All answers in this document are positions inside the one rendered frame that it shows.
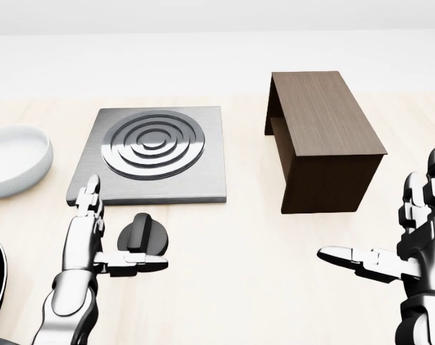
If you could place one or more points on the flat grey stove plate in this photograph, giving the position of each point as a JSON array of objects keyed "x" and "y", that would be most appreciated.
[{"x": 202, "y": 172}]

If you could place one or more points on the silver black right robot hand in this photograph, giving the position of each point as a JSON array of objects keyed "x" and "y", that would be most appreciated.
[{"x": 425, "y": 251}]

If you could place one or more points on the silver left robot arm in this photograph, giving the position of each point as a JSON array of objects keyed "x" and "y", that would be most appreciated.
[{"x": 59, "y": 332}]

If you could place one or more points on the dark brown wooden shelf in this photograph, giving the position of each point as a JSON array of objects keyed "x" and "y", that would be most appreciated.
[{"x": 328, "y": 118}]

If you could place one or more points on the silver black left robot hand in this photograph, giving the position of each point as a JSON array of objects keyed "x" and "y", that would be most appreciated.
[{"x": 78, "y": 244}]

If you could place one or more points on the white bowl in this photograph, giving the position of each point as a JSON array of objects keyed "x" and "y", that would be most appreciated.
[{"x": 19, "y": 172}]

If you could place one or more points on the round black stove knob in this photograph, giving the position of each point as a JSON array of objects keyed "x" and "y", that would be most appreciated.
[{"x": 156, "y": 233}]

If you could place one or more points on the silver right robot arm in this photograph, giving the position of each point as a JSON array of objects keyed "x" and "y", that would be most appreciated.
[{"x": 422, "y": 334}]

